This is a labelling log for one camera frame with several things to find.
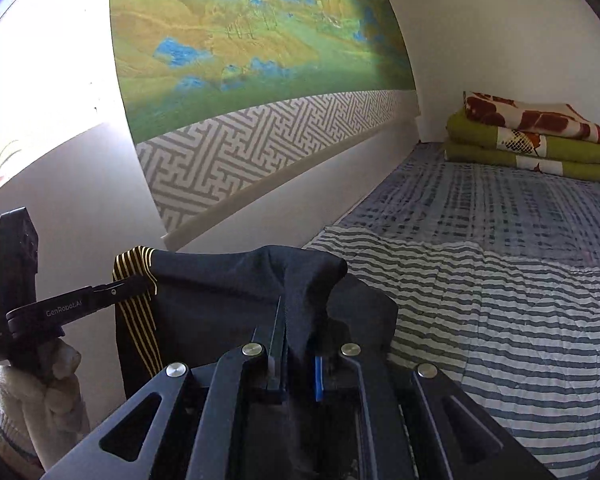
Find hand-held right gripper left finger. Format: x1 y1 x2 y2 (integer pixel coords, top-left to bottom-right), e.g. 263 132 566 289
40 297 287 480

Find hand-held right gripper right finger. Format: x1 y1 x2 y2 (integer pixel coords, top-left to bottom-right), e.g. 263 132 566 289
314 342 556 480

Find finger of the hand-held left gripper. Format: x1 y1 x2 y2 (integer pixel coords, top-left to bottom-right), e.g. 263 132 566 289
94 274 154 306

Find black pants with yellow stripes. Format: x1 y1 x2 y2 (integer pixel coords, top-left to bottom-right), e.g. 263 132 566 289
111 245 351 403

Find person's left hand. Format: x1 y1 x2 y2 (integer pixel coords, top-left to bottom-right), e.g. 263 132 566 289
0 337 92 471

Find dark grey folded cloth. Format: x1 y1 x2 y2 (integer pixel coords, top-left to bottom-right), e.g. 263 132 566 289
330 275 399 363

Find white grey striped quilt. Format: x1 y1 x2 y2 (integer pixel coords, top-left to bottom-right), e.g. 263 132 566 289
300 225 600 480

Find blue plaid bed sheet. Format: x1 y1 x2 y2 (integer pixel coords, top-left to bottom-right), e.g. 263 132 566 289
330 141 600 271

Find green folded blanket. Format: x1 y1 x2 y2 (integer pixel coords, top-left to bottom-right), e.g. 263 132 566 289
446 110 600 165
444 142 600 182

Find landscape wall poster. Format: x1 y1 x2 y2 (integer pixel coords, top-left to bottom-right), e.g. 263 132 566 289
110 0 422 252

